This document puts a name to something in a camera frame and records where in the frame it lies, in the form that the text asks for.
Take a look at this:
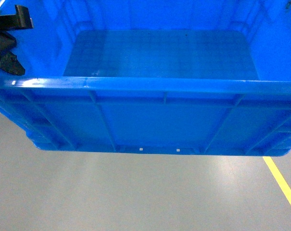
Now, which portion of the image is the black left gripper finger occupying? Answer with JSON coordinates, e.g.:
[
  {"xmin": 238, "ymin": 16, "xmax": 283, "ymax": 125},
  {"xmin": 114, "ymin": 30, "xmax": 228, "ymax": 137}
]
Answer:
[
  {"xmin": 0, "ymin": 5, "xmax": 34, "ymax": 31},
  {"xmin": 0, "ymin": 32, "xmax": 25, "ymax": 76}
]

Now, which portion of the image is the blue plastic crate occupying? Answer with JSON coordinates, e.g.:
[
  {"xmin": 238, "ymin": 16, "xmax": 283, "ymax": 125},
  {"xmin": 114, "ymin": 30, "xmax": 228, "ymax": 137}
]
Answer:
[{"xmin": 0, "ymin": 0, "xmax": 291, "ymax": 156}]

